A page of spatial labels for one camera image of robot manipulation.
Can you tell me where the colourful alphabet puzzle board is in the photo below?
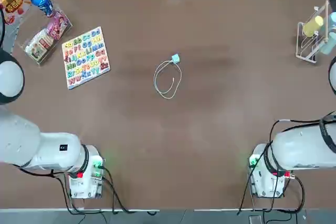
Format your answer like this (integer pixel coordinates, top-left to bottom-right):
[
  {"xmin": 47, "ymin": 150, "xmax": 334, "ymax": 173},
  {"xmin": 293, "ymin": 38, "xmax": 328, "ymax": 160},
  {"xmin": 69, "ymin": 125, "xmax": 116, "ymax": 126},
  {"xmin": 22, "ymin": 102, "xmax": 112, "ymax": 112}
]
[{"xmin": 61, "ymin": 26, "xmax": 111, "ymax": 90}]

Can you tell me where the white charger cable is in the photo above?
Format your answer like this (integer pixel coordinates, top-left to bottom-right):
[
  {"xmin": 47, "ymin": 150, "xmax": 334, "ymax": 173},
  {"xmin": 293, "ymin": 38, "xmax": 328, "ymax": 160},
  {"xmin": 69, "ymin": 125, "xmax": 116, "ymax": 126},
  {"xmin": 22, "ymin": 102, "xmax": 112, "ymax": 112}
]
[{"xmin": 153, "ymin": 60, "xmax": 183, "ymax": 101}]

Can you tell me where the clear acrylic cup rack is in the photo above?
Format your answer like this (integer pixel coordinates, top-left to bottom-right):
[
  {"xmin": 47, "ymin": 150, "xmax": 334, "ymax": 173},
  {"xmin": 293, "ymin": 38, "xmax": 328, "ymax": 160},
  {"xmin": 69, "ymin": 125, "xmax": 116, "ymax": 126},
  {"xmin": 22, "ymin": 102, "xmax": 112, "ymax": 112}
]
[{"xmin": 296, "ymin": 0, "xmax": 332, "ymax": 64}]

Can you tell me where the red snack bag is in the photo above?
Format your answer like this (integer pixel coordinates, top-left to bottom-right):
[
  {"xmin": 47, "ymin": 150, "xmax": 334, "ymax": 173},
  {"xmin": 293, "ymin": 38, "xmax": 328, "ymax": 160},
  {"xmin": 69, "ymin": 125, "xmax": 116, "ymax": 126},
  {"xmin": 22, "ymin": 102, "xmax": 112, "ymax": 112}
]
[{"xmin": 0, "ymin": 0, "xmax": 32, "ymax": 26}]

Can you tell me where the teal cup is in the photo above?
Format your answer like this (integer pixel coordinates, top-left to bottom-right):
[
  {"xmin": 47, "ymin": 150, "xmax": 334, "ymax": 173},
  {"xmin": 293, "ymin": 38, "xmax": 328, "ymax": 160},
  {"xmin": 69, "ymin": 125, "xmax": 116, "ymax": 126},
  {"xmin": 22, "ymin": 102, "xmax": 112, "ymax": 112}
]
[{"xmin": 319, "ymin": 31, "xmax": 336, "ymax": 55}]

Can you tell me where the clear acrylic shelf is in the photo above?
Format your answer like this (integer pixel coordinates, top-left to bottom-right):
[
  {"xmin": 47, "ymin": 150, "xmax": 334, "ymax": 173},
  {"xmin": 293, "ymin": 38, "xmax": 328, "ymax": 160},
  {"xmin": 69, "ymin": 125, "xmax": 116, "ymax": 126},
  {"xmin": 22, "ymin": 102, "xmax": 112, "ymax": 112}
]
[{"xmin": 20, "ymin": 0, "xmax": 73, "ymax": 66}]

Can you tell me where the pink snack packet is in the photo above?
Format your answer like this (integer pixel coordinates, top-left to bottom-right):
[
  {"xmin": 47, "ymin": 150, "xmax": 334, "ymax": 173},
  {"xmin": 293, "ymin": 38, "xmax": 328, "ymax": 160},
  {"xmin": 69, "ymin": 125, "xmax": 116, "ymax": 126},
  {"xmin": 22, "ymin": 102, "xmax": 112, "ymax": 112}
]
[{"xmin": 45, "ymin": 10, "xmax": 67, "ymax": 41}]

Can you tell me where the black cable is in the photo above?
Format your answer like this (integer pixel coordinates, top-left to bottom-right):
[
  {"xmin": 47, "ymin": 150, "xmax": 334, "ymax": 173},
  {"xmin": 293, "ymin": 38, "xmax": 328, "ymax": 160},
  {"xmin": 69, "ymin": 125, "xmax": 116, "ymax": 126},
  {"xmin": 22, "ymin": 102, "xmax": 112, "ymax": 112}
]
[
  {"xmin": 237, "ymin": 119, "xmax": 336, "ymax": 216},
  {"xmin": 262, "ymin": 173, "xmax": 307, "ymax": 215},
  {"xmin": 15, "ymin": 163, "xmax": 88, "ymax": 215},
  {"xmin": 97, "ymin": 165, "xmax": 159, "ymax": 215}
]

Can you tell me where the yellow cup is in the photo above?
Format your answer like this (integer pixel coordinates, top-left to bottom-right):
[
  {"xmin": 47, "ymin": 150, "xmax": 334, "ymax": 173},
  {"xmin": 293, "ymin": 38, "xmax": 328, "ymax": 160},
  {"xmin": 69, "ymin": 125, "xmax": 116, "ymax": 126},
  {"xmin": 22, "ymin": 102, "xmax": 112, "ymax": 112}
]
[{"xmin": 302, "ymin": 15, "xmax": 324, "ymax": 37}]

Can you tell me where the blue candy bottle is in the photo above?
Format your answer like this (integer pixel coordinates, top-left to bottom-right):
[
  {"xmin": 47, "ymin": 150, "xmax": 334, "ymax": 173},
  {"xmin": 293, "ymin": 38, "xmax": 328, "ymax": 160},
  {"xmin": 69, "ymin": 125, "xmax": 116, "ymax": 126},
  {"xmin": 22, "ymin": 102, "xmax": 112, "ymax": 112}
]
[{"xmin": 30, "ymin": 0, "xmax": 55, "ymax": 17}]

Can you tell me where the white snack packet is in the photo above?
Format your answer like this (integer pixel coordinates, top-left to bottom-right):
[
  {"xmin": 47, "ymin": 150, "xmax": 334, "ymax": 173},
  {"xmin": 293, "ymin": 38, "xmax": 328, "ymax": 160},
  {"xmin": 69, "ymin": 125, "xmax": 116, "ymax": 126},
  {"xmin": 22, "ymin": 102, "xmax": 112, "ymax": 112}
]
[{"xmin": 24, "ymin": 29, "xmax": 55, "ymax": 61}]

